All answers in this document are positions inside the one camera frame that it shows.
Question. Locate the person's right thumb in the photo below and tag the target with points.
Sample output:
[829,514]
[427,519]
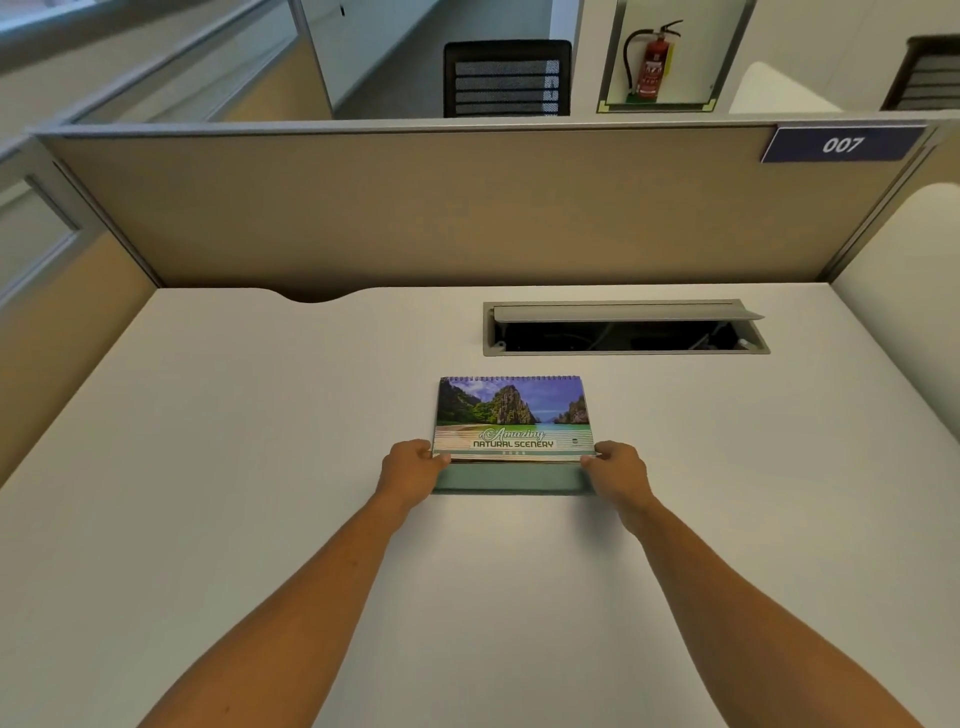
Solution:
[591,463]

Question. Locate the spiral desk calendar scenery cover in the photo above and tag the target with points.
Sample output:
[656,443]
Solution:
[510,427]

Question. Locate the blue partition label plate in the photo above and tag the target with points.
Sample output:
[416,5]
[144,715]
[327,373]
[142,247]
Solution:
[842,144]

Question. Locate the person's left hand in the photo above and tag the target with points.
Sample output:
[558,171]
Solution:
[405,472]

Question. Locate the recessed extinguisher wall cabinet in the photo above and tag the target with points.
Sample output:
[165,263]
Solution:
[675,56]

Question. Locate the red fire extinguisher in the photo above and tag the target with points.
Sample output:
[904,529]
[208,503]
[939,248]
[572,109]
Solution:
[654,64]

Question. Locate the person's left forearm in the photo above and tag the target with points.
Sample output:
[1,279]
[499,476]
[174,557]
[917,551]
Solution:
[300,607]

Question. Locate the black mesh office chair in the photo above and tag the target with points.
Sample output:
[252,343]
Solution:
[507,79]
[924,75]

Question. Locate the glass-topped side cubicle partition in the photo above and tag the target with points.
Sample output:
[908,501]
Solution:
[52,202]

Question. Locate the beige cubicle partition panel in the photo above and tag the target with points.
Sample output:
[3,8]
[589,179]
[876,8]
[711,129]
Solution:
[480,202]

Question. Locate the person's right forearm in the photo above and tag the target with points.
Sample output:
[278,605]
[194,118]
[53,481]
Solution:
[739,607]

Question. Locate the person's right hand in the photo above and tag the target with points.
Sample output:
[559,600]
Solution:
[621,476]

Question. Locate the person's left thumb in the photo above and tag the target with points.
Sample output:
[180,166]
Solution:
[439,461]

